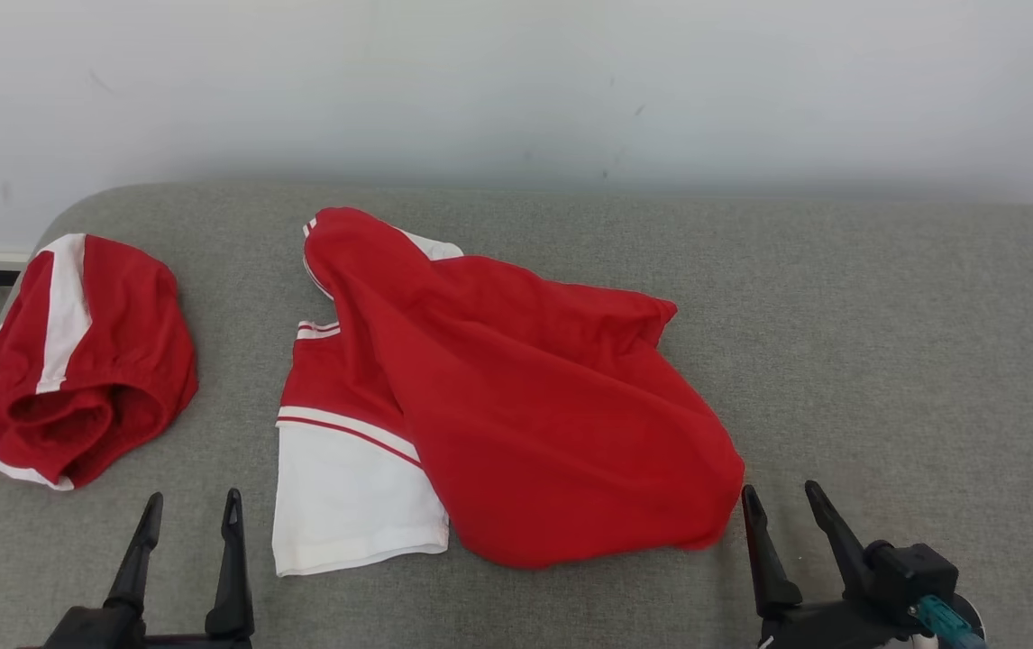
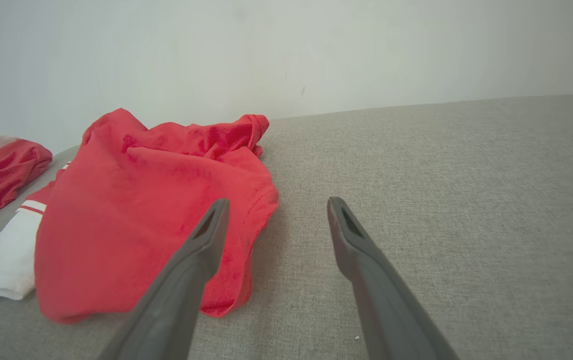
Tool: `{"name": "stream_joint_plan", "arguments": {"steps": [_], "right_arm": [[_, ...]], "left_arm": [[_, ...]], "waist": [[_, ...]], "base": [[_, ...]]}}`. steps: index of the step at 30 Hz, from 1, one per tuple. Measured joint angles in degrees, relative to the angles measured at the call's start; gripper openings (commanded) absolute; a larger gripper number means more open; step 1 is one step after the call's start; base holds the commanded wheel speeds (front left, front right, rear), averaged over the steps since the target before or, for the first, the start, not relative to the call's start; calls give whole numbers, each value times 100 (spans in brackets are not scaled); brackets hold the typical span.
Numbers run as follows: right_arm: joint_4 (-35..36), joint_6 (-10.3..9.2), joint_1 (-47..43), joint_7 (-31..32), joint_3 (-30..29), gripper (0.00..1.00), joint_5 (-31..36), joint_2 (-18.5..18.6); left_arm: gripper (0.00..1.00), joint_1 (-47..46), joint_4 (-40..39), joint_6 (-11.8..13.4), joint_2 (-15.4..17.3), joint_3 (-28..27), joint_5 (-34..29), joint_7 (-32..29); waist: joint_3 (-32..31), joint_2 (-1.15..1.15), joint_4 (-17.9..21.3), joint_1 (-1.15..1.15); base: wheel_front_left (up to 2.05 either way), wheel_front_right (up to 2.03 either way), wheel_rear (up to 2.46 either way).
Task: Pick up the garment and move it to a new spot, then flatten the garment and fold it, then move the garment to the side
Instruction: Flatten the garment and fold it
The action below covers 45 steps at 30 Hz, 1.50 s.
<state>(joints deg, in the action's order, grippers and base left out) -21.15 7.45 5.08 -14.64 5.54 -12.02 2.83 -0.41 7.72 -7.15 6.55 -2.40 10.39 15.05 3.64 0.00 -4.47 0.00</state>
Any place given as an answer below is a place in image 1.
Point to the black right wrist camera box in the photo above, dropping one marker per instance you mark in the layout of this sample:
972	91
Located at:
913	572

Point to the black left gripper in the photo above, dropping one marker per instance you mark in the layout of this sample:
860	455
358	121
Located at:
102	631

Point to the red white striped shorts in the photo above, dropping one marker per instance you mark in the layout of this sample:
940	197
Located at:
120	342

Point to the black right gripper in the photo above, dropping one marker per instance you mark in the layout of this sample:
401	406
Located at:
832	631

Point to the red white jersey shirt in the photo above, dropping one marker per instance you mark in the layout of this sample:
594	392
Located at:
525	406

